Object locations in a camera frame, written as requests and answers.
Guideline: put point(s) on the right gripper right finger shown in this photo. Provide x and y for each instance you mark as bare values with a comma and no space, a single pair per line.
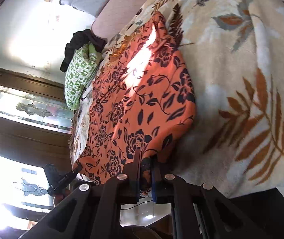
158,172

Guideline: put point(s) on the pink bed headboard cushion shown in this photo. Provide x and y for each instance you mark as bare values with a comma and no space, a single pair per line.
114,16

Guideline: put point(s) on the green patterned pillow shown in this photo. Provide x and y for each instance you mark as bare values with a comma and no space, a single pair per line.
80,72

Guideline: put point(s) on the orange floral garment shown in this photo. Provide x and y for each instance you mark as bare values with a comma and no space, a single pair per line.
143,102

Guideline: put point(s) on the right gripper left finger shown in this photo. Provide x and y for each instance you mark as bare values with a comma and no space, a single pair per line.
130,188

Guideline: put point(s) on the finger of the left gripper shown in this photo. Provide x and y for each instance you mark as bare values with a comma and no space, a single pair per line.
52,175
70,176

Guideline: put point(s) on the black cloth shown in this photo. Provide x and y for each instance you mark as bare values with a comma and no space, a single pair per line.
79,39

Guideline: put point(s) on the cream leaf-pattern blanket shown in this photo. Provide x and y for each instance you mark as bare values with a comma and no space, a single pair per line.
234,54

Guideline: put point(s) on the stained glass wooden door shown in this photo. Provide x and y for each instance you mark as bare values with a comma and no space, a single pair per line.
28,144

